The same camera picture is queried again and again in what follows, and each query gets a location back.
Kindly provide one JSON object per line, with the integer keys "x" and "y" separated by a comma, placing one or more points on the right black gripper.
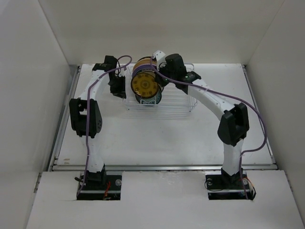
{"x": 161, "y": 83}

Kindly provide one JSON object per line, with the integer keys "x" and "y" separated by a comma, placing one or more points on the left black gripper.
{"x": 121, "y": 92}

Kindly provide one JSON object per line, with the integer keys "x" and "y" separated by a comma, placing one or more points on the yellow patterned plate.
{"x": 144, "y": 85}

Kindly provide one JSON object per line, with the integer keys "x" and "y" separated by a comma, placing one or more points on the teal patterned plate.
{"x": 149, "y": 101}

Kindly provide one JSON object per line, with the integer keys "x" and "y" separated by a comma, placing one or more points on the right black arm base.
{"x": 220, "y": 187}

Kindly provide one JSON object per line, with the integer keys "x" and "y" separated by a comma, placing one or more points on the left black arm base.
{"x": 108, "y": 190}

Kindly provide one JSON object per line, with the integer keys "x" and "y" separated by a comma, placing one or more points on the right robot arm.
{"x": 234, "y": 122}

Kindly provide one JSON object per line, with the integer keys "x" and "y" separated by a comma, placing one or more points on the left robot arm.
{"x": 86, "y": 118}

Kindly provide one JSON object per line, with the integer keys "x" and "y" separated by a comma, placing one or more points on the dark rimmed back plate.
{"x": 145, "y": 58}

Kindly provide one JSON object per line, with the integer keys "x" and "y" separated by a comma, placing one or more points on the purple plate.
{"x": 141, "y": 69}

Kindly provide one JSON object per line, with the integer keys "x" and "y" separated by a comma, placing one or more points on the tan plate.
{"x": 143, "y": 63}

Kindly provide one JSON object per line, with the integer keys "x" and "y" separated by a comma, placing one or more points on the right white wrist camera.
{"x": 158, "y": 57}

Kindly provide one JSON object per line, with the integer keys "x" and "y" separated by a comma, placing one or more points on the white wire dish rack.
{"x": 172, "y": 98}

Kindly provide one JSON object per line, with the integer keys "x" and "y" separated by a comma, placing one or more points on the metal table edge rail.
{"x": 162, "y": 168}

